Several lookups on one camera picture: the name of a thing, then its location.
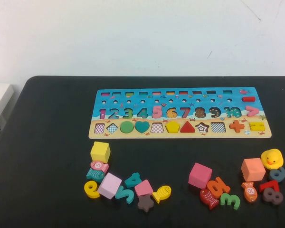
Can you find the pink greater-than sign piece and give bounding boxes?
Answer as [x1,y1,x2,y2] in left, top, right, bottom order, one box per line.
[245,106,260,117]

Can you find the red wooden fish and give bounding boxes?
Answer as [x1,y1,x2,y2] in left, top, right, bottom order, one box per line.
[199,188,220,210]

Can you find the yellow equals sign piece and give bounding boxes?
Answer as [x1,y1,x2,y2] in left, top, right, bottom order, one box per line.
[249,122,265,132]

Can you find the teal wooden fish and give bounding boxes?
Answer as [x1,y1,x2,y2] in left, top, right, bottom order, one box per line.
[85,168,105,183]

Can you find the teal curved number piece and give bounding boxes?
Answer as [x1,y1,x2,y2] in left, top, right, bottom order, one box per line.
[114,185,135,204]

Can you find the ocean print wooden puzzle board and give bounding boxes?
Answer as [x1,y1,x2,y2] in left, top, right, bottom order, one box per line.
[88,86,272,140]

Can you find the pink trapezoid block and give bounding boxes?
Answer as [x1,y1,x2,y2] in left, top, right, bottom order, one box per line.
[134,180,154,197]

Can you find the green circle piece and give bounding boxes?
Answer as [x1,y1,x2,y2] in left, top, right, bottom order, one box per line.
[120,121,134,134]

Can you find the yellow wooden cube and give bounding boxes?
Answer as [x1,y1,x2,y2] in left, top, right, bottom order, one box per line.
[90,141,110,164]

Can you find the light pink wooden cube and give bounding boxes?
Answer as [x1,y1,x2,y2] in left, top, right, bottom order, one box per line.
[97,172,123,200]

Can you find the yellow number nine piece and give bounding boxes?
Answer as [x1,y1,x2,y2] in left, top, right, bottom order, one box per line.
[84,180,101,199]

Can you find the white side cabinet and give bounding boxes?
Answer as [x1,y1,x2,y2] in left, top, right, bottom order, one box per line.
[0,83,15,152]

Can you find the brown star piece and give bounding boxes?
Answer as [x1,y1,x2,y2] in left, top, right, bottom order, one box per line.
[137,194,154,213]

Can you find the teal heart piece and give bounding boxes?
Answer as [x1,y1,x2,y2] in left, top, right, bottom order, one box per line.
[134,121,150,134]

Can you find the orange wooden fish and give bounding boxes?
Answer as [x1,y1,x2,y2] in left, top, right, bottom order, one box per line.
[241,182,258,203]

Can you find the yellow wooden fish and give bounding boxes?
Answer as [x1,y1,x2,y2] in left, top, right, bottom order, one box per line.
[152,185,172,204]

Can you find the pink wooden fish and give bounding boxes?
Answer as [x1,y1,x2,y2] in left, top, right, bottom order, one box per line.
[89,161,109,173]

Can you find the yellow rubber duck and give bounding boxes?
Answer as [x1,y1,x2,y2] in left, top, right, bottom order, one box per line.
[260,149,284,171]

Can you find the green number three piece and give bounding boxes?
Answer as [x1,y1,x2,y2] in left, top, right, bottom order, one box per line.
[219,192,240,210]

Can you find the orange number ten piece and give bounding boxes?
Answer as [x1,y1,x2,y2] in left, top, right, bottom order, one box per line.
[206,176,231,200]

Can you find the red triangle piece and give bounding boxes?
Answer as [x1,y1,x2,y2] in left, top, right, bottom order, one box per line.
[180,121,196,133]

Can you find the salmon wooden cube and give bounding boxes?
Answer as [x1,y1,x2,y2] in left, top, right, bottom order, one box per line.
[240,158,266,182]

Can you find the magenta wooden cube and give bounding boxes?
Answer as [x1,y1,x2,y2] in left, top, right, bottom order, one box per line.
[188,162,213,190]

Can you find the yellow pentagon piece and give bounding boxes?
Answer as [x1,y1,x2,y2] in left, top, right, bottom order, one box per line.
[165,121,181,133]

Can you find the pink number five piece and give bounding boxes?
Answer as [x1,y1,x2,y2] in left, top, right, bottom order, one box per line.
[152,105,162,119]

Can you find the brown number eight piece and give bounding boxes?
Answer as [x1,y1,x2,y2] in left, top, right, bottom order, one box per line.
[262,187,284,205]

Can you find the red number seven piece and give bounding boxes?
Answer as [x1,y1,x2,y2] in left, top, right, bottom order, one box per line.
[259,180,280,193]

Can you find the orange plus sign piece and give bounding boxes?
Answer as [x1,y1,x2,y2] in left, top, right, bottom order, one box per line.
[229,120,245,133]

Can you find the blue number nine piece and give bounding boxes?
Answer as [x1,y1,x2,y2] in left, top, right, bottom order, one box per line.
[268,167,285,183]

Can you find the teal number four piece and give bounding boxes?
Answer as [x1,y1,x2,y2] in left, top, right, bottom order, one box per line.
[124,172,141,188]

